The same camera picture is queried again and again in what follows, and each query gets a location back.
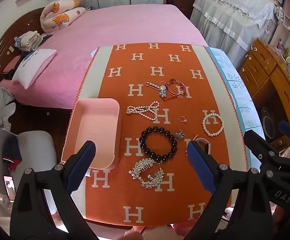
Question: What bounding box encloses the pink rectangular box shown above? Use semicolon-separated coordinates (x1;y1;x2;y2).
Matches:
61;98;122;170

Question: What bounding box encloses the blue floral tablecloth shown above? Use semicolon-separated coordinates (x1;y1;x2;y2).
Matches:
205;46;265;165

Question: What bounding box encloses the silver rhinestone hair comb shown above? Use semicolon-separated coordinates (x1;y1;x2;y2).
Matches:
128;158;165;188

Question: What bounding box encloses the navy and red garment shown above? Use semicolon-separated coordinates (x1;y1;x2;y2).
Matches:
2;136;22;172

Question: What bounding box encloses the white plastic bag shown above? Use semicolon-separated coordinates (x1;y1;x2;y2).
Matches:
0;89;17;130

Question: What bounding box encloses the pink cloth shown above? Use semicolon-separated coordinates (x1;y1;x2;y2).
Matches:
2;54;23;77

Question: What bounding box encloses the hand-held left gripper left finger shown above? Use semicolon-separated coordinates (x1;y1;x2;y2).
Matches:
9;140;97;240

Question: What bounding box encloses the white pillow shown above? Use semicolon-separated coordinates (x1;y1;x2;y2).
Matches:
12;49;58;90

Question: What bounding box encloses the white strap smart watch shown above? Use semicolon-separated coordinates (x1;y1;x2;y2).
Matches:
185;135;212;157

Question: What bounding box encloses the bear print quilt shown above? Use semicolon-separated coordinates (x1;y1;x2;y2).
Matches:
40;0;86;33

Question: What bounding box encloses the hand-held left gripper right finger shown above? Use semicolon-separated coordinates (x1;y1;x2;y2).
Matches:
186;141;275;240

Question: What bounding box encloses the pink bed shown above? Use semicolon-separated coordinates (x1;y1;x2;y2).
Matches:
0;4;209;109

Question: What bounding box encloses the dark wooden headboard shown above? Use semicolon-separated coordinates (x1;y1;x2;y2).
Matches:
0;7;45;90

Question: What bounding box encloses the white chair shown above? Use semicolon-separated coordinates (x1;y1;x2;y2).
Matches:
10;131;58;215

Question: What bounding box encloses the wooden dresser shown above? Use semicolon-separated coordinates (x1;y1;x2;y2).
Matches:
239;38;290;160

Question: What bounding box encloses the smartphone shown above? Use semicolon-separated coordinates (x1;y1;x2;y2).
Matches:
3;175;17;201

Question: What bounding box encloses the orange letter-print blanket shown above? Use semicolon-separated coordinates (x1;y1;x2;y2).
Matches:
65;44;249;230

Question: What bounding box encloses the lace-covered furniture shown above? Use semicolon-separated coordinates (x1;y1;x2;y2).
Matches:
190;0;283;68

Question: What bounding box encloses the rose gold bangle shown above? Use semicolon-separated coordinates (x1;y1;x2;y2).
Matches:
164;78;187;100

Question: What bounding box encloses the black bead bracelet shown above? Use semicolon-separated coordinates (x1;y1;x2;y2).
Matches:
139;127;178;162

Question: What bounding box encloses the white pearl bracelet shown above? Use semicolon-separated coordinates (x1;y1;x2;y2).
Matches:
202;113;224;137

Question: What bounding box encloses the stack of folded clothes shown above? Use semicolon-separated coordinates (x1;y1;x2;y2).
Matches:
14;31;53;53

